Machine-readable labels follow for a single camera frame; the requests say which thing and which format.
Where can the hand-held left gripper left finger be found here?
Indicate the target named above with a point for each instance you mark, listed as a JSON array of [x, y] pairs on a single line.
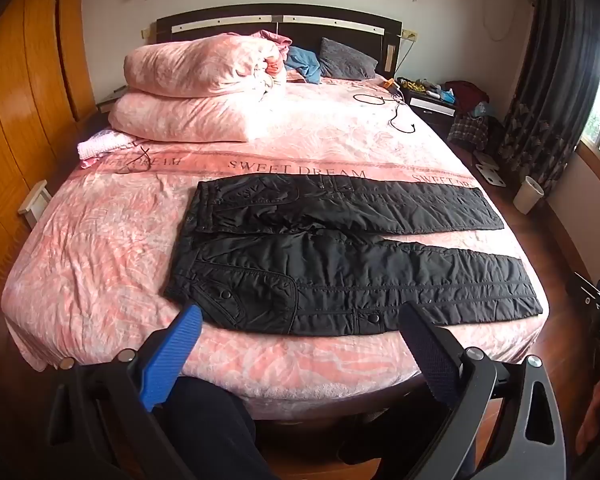
[[172, 360]]

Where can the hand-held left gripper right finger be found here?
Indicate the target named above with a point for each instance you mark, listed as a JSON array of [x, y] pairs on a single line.
[[430, 355]]

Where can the black padded pants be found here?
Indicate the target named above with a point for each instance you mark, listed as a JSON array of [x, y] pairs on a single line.
[[330, 280]]

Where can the person's left leg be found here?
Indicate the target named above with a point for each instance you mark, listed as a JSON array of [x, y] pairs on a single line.
[[210, 435]]

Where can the white waste bin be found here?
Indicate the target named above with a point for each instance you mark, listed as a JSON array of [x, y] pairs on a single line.
[[528, 195]]

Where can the bed with pink printed sheet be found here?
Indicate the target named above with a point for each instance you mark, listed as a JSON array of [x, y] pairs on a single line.
[[105, 240]]

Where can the white wooden stool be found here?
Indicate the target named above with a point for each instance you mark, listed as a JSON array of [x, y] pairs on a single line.
[[32, 205]]

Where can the dark patterned curtain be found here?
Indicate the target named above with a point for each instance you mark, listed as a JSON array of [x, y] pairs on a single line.
[[550, 85]]

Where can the pile of clothes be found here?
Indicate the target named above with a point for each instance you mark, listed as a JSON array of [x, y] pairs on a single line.
[[472, 115]]

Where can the small pink knitted cloth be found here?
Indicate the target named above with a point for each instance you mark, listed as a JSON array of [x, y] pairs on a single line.
[[100, 142]]

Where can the dark bedside table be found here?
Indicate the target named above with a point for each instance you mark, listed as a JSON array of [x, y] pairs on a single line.
[[435, 105]]

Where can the pale bedside table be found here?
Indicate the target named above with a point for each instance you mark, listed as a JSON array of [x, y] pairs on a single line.
[[111, 101]]

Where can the pink folded quilt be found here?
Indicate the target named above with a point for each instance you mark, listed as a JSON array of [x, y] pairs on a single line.
[[190, 90]]

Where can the yellow box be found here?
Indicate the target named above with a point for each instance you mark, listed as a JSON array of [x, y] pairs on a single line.
[[389, 83]]

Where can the grey pillow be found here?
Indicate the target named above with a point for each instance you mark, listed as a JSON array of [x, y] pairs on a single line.
[[345, 60]]

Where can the orange wooden wardrobe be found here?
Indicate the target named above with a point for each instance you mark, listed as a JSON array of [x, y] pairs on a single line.
[[25, 85]]

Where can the blue cloth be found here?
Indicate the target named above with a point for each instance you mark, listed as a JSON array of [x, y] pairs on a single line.
[[302, 62]]

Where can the pink garment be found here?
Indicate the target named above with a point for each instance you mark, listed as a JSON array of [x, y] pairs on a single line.
[[272, 40]]

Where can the dark wooden headboard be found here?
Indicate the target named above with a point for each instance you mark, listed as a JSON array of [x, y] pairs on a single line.
[[330, 30]]

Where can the wall socket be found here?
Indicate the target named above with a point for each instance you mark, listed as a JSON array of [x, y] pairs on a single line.
[[410, 36]]

